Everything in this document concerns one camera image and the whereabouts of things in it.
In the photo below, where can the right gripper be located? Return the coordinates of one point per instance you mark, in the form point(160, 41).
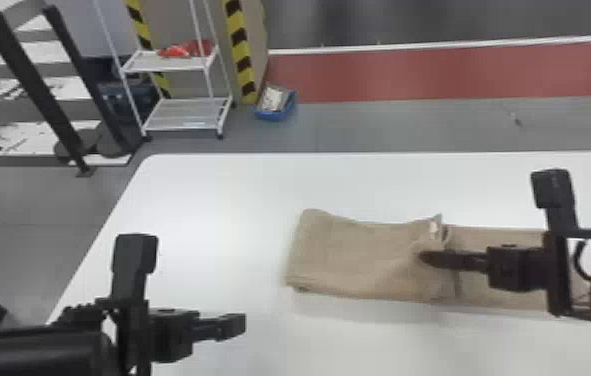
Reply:
point(515, 268)

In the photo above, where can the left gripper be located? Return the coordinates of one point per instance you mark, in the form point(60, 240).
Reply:
point(171, 336)

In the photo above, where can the beige towel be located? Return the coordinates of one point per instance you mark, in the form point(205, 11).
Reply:
point(358, 257)

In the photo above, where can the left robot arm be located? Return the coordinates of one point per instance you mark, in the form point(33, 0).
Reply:
point(22, 349)

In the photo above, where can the blue basket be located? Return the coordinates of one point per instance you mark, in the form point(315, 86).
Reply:
point(274, 107)

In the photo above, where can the red snack packet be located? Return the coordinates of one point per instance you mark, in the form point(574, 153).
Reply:
point(179, 50)

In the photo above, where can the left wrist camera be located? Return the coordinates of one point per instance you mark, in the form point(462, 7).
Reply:
point(134, 257)

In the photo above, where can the yellow black striped post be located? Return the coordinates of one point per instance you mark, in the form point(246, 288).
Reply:
point(242, 58)
point(144, 36)

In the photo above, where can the black post on round foot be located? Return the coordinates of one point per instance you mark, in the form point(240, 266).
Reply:
point(32, 84)
point(90, 89)

